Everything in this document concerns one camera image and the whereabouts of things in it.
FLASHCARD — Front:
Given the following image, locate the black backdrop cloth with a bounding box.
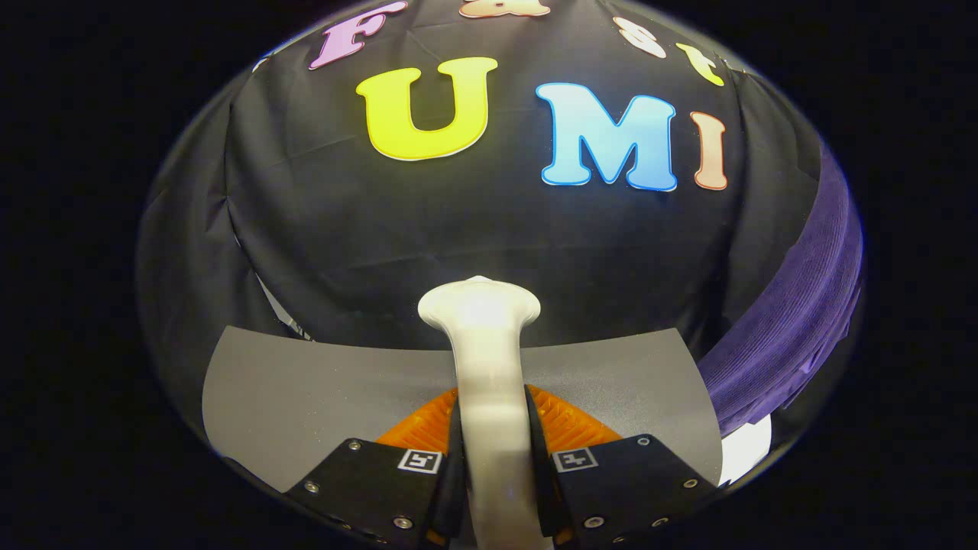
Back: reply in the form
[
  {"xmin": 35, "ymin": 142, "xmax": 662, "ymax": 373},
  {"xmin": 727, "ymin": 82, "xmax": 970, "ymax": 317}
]
[{"xmin": 138, "ymin": 0, "xmax": 822, "ymax": 375}]

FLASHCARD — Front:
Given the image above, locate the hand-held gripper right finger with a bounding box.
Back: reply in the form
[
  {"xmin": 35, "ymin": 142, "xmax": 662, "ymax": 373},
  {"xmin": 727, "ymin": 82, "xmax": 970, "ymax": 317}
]
[{"xmin": 523, "ymin": 384, "xmax": 719, "ymax": 547}]

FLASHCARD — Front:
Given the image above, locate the purple corduroy jacket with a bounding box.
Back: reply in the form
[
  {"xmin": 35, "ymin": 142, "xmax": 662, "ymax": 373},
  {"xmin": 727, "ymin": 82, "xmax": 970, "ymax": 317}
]
[{"xmin": 697, "ymin": 141, "xmax": 866, "ymax": 436}]

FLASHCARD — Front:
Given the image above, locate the white garment steamer head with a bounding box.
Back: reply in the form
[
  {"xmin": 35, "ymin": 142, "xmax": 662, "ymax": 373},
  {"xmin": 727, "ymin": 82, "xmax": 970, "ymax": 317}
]
[{"xmin": 417, "ymin": 276, "xmax": 551, "ymax": 550}]

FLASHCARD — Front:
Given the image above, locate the grey cabinet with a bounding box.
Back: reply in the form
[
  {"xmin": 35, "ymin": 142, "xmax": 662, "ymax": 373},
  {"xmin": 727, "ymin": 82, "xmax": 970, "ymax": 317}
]
[{"xmin": 201, "ymin": 326, "xmax": 724, "ymax": 493}]

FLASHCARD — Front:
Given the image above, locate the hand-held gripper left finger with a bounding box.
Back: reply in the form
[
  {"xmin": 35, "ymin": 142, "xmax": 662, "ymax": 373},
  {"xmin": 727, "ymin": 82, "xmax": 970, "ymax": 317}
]
[{"xmin": 284, "ymin": 386, "xmax": 468, "ymax": 549}]

